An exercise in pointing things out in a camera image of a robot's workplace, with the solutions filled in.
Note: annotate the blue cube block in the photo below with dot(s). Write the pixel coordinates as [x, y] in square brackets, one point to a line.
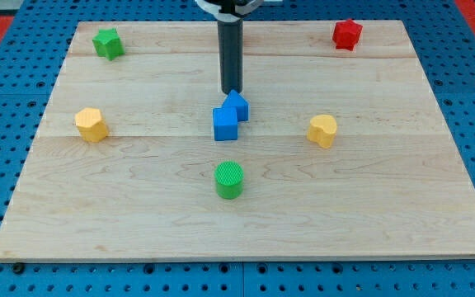
[225, 123]

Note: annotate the yellow hexagon block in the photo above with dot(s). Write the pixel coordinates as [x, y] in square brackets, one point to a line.
[91, 124]

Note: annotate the green cylinder block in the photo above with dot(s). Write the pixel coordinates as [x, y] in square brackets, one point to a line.
[228, 178]

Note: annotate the blue triangular prism block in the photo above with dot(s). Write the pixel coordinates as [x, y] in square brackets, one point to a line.
[236, 100]

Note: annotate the yellow heart block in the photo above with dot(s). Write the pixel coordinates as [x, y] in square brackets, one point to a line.
[322, 130]

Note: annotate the light wooden board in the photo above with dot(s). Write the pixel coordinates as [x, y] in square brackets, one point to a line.
[391, 187]

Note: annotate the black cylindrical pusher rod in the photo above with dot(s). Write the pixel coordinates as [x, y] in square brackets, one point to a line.
[230, 38]

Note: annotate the red star block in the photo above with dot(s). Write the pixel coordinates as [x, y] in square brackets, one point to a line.
[346, 34]

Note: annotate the green star block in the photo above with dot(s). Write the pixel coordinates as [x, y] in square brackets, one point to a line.
[108, 44]

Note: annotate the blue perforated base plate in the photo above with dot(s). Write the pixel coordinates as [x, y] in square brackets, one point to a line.
[31, 54]

